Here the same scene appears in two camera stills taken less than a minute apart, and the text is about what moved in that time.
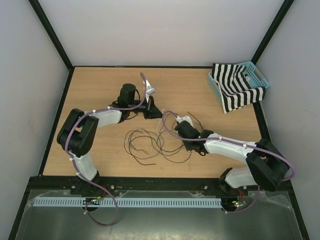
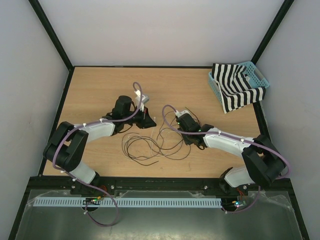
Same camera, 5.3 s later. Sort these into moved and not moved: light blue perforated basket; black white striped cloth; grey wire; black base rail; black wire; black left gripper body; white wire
Moved: grey wire; black left gripper body; black wire; white wire
Not moved: light blue perforated basket; black white striped cloth; black base rail
